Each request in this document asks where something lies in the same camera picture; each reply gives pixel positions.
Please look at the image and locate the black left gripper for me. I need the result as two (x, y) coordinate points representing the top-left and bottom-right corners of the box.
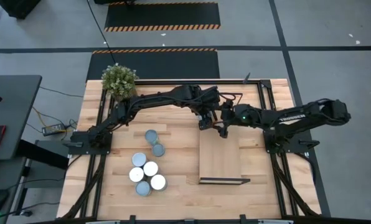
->
(198, 86), (221, 131)

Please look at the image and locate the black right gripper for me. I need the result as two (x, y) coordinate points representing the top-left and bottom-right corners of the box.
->
(215, 104), (238, 139)

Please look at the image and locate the tin can grey recessed lid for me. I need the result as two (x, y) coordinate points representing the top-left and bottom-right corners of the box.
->
(151, 142), (166, 158)
(135, 180), (152, 197)
(144, 129), (160, 147)

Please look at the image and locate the tin can bright silver lid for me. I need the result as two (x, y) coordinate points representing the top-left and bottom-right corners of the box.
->
(150, 174), (168, 192)
(143, 161), (159, 177)
(131, 152), (148, 168)
(128, 167), (145, 184)

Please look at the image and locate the black hazard-striped floor mat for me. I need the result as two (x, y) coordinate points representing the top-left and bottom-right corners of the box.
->
(103, 1), (222, 33)
(85, 48), (221, 82)

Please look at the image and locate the potted plant ribbed pot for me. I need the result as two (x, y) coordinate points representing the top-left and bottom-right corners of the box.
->
(100, 62), (140, 103)

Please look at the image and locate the black power adapter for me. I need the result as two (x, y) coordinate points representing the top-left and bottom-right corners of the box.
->
(41, 123), (67, 137)

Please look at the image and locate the black desk foot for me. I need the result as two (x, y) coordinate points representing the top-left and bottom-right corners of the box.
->
(16, 139), (70, 170)

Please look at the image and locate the black desk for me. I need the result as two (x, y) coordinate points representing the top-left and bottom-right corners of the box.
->
(0, 74), (43, 161)

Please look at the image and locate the black portable case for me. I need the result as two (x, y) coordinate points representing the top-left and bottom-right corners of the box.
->
(0, 0), (42, 20)

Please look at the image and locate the wooden shelf black metal frame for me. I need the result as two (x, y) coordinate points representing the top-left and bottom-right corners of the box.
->
(199, 91), (251, 187)

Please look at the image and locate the black aluminium table frame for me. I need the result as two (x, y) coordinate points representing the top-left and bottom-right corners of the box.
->
(59, 79), (323, 220)

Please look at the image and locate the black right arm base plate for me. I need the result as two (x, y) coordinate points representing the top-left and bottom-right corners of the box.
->
(264, 130), (320, 154)

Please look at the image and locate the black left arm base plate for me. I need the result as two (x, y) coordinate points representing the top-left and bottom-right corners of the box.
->
(67, 130), (114, 156)

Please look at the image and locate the long black floor cable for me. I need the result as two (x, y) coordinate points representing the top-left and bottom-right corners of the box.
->
(85, 0), (117, 65)

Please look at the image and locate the thin black floor cable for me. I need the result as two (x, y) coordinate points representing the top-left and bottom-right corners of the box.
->
(38, 85), (84, 98)

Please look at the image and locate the yellow cable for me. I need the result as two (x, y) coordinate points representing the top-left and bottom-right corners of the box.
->
(31, 106), (54, 131)

